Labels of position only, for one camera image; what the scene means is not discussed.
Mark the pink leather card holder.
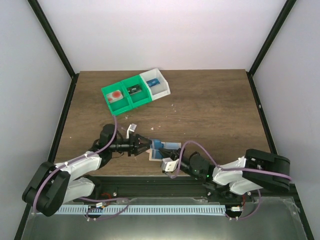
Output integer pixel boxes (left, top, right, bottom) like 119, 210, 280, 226
146, 139, 182, 162

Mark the blue VIP card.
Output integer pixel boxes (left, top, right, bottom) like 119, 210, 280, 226
150, 139, 164, 150

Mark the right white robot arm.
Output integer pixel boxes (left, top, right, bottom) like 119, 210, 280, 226
159, 148, 291, 196

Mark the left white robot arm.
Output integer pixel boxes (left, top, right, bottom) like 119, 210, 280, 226
22, 124, 152, 217

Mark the blue card in holder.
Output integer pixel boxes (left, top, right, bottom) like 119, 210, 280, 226
151, 149, 163, 160

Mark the red dotted card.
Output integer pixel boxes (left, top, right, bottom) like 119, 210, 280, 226
106, 90, 124, 104

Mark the black card in bin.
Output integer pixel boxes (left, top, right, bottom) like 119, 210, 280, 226
127, 84, 142, 96

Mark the blue card in bin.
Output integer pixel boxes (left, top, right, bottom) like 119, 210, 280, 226
146, 78, 160, 88

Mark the left green bin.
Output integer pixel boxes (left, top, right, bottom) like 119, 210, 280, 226
101, 82, 132, 116

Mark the green bin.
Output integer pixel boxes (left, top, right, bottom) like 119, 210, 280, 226
121, 74, 152, 109
101, 82, 132, 116

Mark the middle green bin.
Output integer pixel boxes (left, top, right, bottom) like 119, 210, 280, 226
121, 74, 152, 109

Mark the white bin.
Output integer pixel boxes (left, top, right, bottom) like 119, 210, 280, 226
139, 68, 171, 101

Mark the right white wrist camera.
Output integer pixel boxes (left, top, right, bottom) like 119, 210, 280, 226
161, 157, 179, 173

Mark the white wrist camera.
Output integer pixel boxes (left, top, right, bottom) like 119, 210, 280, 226
125, 123, 137, 139
161, 157, 179, 173

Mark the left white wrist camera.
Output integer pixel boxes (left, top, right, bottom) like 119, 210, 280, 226
125, 123, 137, 139

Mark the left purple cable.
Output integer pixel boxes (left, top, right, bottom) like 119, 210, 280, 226
32, 115, 118, 213

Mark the purple cable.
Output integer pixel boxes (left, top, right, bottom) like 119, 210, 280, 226
169, 140, 292, 181
32, 115, 118, 213

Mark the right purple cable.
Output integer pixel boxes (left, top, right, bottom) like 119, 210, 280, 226
169, 140, 292, 181

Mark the light blue slotted cable duct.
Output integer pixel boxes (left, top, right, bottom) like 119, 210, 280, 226
56, 204, 226, 216

